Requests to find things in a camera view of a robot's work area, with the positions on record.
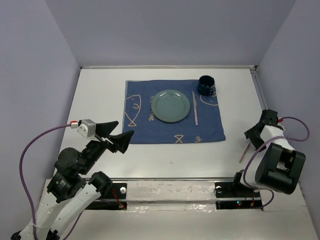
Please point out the pink-handled fork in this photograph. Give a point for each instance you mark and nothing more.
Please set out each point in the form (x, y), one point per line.
(244, 153)

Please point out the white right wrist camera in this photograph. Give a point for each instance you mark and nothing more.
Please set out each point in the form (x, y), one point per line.
(282, 122)

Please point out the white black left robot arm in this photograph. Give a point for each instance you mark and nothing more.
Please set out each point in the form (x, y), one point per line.
(68, 194)

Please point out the teal ceramic plate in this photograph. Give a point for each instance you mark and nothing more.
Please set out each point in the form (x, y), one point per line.
(170, 106)

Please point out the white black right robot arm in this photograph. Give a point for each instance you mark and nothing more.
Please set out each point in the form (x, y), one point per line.
(275, 164)

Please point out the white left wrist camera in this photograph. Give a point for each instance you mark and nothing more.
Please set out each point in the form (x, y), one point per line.
(86, 128)

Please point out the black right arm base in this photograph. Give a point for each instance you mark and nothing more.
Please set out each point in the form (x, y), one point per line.
(231, 197)

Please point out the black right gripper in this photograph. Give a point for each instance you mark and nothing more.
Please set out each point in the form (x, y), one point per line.
(250, 134)

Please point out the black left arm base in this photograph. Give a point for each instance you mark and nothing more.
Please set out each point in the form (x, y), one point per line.
(114, 200)

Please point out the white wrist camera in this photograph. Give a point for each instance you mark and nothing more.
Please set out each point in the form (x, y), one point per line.
(282, 122)
(86, 128)

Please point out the dark blue mug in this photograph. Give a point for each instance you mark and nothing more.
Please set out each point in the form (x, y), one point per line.
(206, 85)

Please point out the blue fish-print placemat cloth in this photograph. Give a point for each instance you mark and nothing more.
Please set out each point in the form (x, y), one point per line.
(137, 114)

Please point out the pink-handled table knife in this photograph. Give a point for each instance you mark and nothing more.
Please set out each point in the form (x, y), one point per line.
(195, 108)

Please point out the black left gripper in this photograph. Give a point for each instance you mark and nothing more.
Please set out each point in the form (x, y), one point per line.
(121, 141)

